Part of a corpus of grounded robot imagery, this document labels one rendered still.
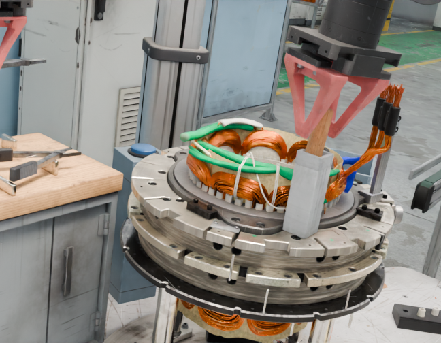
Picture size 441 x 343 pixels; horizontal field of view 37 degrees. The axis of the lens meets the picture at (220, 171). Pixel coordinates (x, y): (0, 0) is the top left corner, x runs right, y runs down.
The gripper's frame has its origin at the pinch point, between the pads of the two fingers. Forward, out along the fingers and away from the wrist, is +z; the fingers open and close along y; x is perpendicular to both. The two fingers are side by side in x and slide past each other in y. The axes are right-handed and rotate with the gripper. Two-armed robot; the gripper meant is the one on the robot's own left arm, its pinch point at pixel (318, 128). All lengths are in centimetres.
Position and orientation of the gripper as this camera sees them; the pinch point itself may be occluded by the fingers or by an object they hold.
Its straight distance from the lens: 66.0
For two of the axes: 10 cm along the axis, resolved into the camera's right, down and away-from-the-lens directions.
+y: 7.6, -0.4, 6.5
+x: -6.0, -4.3, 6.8
